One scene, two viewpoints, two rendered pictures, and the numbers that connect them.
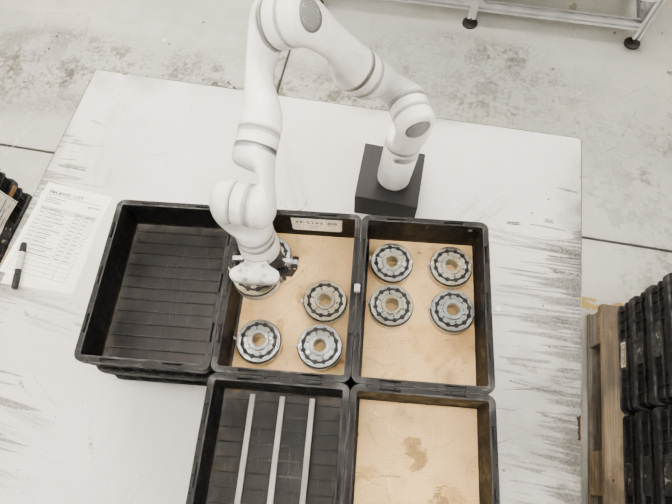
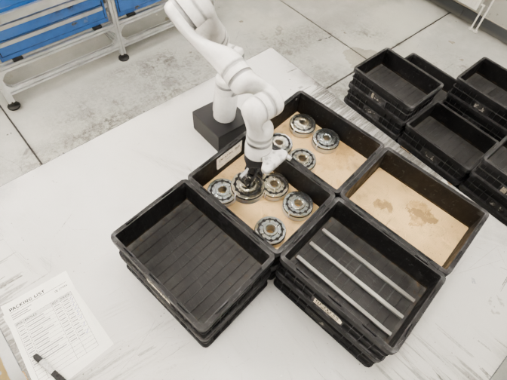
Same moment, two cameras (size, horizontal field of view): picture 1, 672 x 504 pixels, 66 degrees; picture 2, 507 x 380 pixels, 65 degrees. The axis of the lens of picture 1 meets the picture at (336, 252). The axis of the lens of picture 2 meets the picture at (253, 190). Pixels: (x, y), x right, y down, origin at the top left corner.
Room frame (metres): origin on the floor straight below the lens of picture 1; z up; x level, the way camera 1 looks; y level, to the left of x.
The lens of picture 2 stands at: (0.06, 0.74, 1.99)
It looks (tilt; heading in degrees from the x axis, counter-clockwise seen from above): 56 degrees down; 301
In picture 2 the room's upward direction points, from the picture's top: 6 degrees clockwise
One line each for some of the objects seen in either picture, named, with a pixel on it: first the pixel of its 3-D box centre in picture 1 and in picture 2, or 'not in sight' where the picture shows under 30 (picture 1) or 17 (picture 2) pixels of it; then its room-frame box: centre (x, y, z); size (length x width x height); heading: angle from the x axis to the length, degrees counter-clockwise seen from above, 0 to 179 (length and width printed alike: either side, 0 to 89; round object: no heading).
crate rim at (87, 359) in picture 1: (161, 280); (192, 247); (0.45, 0.40, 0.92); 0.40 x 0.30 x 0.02; 173
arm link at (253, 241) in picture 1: (242, 215); (258, 121); (0.42, 0.15, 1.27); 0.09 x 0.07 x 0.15; 76
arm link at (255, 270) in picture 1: (256, 250); (263, 148); (0.40, 0.15, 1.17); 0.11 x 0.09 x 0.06; 173
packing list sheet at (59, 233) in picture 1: (56, 235); (53, 328); (0.68, 0.80, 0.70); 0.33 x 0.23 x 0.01; 167
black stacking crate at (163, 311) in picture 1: (168, 288); (193, 255); (0.45, 0.40, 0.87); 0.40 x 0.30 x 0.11; 173
